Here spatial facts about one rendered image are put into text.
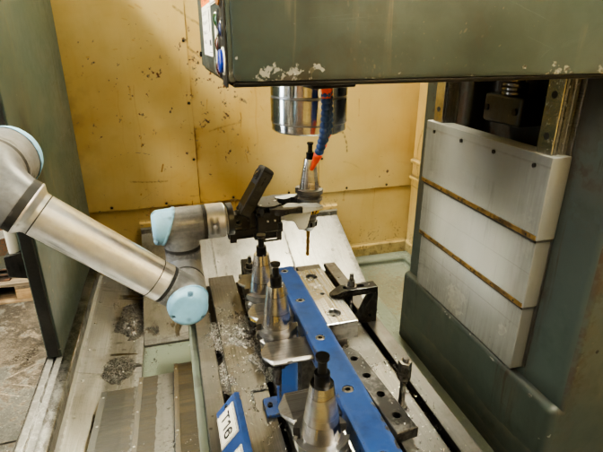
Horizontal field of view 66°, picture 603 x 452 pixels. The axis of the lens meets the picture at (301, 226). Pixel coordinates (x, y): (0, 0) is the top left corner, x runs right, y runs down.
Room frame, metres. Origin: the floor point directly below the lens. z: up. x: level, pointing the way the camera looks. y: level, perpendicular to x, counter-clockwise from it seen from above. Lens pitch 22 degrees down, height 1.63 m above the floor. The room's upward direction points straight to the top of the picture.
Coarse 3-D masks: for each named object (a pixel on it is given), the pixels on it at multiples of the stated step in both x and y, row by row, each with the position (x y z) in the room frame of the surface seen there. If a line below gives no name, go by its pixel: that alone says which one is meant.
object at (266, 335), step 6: (258, 318) 0.62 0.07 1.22; (258, 324) 0.60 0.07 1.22; (294, 324) 0.60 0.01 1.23; (258, 330) 0.60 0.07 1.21; (264, 330) 0.58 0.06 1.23; (288, 330) 0.58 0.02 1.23; (294, 330) 0.59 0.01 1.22; (258, 336) 0.60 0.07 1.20; (264, 336) 0.58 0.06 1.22; (270, 336) 0.57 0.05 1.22; (276, 336) 0.57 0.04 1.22; (282, 336) 0.57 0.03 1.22; (288, 336) 0.58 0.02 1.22; (294, 336) 0.59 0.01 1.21; (264, 342) 0.58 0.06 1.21
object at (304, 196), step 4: (296, 188) 1.00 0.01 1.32; (320, 188) 0.99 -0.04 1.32; (296, 192) 1.00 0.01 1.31; (300, 192) 0.97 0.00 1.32; (304, 192) 0.97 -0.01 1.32; (308, 192) 0.97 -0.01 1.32; (312, 192) 0.97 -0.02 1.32; (316, 192) 0.97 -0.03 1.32; (320, 192) 0.98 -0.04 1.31; (296, 196) 1.00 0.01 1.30; (300, 196) 0.98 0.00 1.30; (304, 196) 0.97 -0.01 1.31; (308, 196) 0.97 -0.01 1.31; (312, 196) 0.97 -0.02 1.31; (316, 196) 0.98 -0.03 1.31; (320, 196) 0.99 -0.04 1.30; (300, 200) 0.97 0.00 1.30; (304, 200) 0.97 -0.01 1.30; (308, 200) 0.97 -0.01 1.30; (312, 200) 0.97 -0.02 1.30; (316, 200) 0.97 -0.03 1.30; (320, 200) 0.98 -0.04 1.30
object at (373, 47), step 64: (256, 0) 0.64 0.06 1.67; (320, 0) 0.66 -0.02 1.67; (384, 0) 0.69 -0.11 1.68; (448, 0) 0.71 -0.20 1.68; (512, 0) 0.74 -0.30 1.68; (576, 0) 0.77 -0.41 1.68; (256, 64) 0.64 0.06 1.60; (320, 64) 0.66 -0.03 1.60; (384, 64) 0.69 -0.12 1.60; (448, 64) 0.71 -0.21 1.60; (512, 64) 0.74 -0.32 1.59; (576, 64) 0.78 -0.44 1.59
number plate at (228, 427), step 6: (228, 408) 0.72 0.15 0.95; (234, 408) 0.71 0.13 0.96; (222, 414) 0.72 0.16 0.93; (228, 414) 0.71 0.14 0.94; (234, 414) 0.70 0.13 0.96; (222, 420) 0.71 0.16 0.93; (228, 420) 0.70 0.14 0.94; (234, 420) 0.68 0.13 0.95; (222, 426) 0.70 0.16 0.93; (228, 426) 0.68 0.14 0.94; (234, 426) 0.67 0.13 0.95; (222, 432) 0.68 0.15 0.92; (228, 432) 0.67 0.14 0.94; (234, 432) 0.66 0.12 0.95; (222, 438) 0.67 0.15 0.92; (228, 438) 0.66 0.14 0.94; (222, 444) 0.66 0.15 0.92
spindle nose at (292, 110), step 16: (272, 96) 0.97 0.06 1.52; (288, 96) 0.93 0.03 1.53; (304, 96) 0.92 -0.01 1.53; (320, 96) 0.92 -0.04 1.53; (336, 96) 0.94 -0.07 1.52; (272, 112) 0.97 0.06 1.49; (288, 112) 0.93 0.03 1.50; (304, 112) 0.92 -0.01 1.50; (336, 112) 0.94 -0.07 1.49; (272, 128) 0.99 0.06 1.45; (288, 128) 0.93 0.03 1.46; (304, 128) 0.92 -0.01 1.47; (336, 128) 0.94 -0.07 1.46
